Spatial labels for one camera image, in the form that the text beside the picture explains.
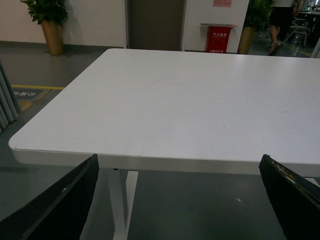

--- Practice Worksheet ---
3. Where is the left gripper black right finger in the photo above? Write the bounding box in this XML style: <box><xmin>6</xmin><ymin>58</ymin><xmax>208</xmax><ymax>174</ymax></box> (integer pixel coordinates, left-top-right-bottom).
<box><xmin>258</xmin><ymin>154</ymin><xmax>320</xmax><ymax>240</ymax></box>

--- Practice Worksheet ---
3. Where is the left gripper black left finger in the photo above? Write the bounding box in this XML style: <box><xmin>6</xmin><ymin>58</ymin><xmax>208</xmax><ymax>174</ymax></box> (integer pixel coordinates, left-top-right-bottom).
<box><xmin>0</xmin><ymin>154</ymin><xmax>100</xmax><ymax>240</ymax></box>

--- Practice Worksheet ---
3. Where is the white table leg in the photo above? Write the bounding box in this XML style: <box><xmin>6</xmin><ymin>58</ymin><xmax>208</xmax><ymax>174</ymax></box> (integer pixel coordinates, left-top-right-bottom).
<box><xmin>107</xmin><ymin>168</ymin><xmax>139</xmax><ymax>240</ymax></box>

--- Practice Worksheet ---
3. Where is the grey curtain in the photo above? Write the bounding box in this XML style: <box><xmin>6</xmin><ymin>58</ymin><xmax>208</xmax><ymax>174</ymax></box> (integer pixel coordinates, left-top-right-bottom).
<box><xmin>0</xmin><ymin>62</ymin><xmax>22</xmax><ymax>133</ymax></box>

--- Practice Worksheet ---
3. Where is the green floor sign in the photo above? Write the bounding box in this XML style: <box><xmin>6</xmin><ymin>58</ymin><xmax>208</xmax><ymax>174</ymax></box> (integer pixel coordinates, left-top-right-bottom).
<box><xmin>13</xmin><ymin>87</ymin><xmax>47</xmax><ymax>102</ymax></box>

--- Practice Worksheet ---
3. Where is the red fire extinguisher box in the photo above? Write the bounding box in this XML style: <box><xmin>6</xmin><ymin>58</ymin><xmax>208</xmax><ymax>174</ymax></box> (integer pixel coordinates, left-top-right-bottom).
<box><xmin>200</xmin><ymin>23</ymin><xmax>237</xmax><ymax>54</ymax></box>

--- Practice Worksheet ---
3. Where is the person in black shorts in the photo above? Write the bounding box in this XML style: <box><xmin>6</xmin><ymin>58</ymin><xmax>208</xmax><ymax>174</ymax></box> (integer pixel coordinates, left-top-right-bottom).
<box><xmin>266</xmin><ymin>0</ymin><xmax>303</xmax><ymax>56</ymax></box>

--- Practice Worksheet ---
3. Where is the right potted plant gold pot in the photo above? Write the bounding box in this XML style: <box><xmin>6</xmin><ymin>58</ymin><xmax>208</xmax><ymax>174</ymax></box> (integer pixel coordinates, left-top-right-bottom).
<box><xmin>237</xmin><ymin>0</ymin><xmax>274</xmax><ymax>55</ymax></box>

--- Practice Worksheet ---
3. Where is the potted plant gold pot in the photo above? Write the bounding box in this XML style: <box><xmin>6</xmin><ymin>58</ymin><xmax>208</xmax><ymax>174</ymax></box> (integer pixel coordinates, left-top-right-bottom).
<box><xmin>237</xmin><ymin>0</ymin><xmax>274</xmax><ymax>55</ymax></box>
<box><xmin>22</xmin><ymin>0</ymin><xmax>68</xmax><ymax>56</ymax></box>

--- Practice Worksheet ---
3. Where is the left potted plant gold pot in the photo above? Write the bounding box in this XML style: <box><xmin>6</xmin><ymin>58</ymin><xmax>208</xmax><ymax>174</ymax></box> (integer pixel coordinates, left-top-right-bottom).
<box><xmin>22</xmin><ymin>0</ymin><xmax>68</xmax><ymax>56</ymax></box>

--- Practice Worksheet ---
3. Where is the grey door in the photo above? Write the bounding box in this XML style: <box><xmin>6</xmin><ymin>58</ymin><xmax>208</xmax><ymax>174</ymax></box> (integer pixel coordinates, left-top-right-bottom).
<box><xmin>125</xmin><ymin>0</ymin><xmax>187</xmax><ymax>51</ymax></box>

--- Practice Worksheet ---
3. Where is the pink wall notice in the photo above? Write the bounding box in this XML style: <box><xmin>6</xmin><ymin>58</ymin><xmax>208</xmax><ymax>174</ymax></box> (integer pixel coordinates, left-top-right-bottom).
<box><xmin>213</xmin><ymin>0</ymin><xmax>232</xmax><ymax>8</ymax></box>

